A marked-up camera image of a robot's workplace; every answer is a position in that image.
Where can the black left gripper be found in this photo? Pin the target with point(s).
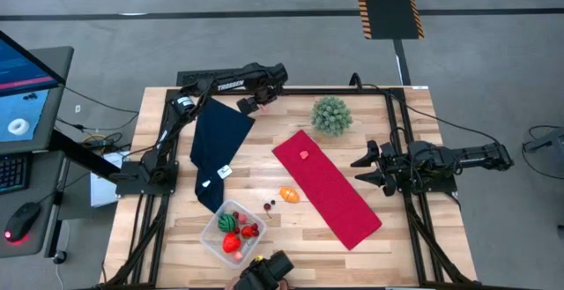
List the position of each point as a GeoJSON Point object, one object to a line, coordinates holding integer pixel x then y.
{"type": "Point", "coordinates": [264, 89]}

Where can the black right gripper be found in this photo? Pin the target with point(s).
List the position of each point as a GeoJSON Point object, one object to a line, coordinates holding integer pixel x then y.
{"type": "Point", "coordinates": [392, 168]}

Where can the orange toy fruit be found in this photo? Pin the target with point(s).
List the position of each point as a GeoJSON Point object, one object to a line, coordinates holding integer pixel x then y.
{"type": "Point", "coordinates": [289, 194]}

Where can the red cherry with stem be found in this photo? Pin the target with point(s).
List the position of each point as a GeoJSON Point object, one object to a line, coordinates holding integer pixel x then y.
{"type": "Point", "coordinates": [266, 206]}

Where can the pink knitted ball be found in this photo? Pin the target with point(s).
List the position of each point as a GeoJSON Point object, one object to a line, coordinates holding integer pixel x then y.
{"type": "Point", "coordinates": [242, 218]}

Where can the green watermelon toy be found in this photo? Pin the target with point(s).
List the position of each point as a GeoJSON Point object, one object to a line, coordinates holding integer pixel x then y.
{"type": "Point", "coordinates": [227, 222]}

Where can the red strawberry toy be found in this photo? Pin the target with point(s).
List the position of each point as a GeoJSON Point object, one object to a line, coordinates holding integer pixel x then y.
{"type": "Point", "coordinates": [231, 242]}

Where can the pink plush strawberry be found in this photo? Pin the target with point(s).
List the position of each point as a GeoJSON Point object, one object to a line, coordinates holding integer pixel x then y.
{"type": "Point", "coordinates": [238, 256]}

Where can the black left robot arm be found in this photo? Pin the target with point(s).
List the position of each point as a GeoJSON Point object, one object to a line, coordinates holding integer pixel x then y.
{"type": "Point", "coordinates": [229, 85]}

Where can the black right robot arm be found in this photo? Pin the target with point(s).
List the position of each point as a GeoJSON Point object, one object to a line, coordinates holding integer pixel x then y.
{"type": "Point", "coordinates": [467, 158]}

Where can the clear plastic tupperware container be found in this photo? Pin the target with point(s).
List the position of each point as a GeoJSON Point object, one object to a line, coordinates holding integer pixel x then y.
{"type": "Point", "coordinates": [211, 237]}

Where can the red cloth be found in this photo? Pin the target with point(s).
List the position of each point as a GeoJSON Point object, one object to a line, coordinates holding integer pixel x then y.
{"type": "Point", "coordinates": [330, 188]}

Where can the green potted plant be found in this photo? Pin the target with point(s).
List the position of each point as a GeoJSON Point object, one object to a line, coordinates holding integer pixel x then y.
{"type": "Point", "coordinates": [331, 116]}

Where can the navy blue cloth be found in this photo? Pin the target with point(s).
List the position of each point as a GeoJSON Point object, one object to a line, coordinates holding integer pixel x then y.
{"type": "Point", "coordinates": [220, 136]}

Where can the pink crumpled toy fruit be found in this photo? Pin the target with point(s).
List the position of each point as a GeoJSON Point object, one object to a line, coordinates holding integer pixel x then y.
{"type": "Point", "coordinates": [304, 154]}

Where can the white cloth label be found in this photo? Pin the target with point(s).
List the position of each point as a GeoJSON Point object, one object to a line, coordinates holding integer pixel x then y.
{"type": "Point", "coordinates": [224, 172]}

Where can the black mat with orange stripes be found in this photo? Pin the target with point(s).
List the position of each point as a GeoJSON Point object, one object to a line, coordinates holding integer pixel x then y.
{"type": "Point", "coordinates": [388, 3]}

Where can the grey side desk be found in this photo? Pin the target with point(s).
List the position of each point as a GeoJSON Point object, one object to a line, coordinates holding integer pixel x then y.
{"type": "Point", "coordinates": [53, 69]}

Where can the computer monitor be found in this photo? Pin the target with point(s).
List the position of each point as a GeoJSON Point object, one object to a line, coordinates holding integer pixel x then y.
{"type": "Point", "coordinates": [22, 105]}

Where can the black desk caster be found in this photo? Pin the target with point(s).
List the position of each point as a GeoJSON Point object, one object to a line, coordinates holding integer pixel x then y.
{"type": "Point", "coordinates": [60, 257]}

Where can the black keyboard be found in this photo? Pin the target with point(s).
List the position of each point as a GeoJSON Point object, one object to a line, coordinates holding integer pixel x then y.
{"type": "Point", "coordinates": [13, 173]}

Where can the black computer mouse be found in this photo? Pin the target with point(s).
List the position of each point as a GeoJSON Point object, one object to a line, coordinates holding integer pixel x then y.
{"type": "Point", "coordinates": [22, 219]}

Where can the black aluminium table frame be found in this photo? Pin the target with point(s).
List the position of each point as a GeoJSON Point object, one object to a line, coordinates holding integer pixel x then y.
{"type": "Point", "coordinates": [308, 91]}

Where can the black handheld camera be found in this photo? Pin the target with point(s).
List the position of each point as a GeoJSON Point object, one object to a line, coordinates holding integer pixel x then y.
{"type": "Point", "coordinates": [264, 272]}

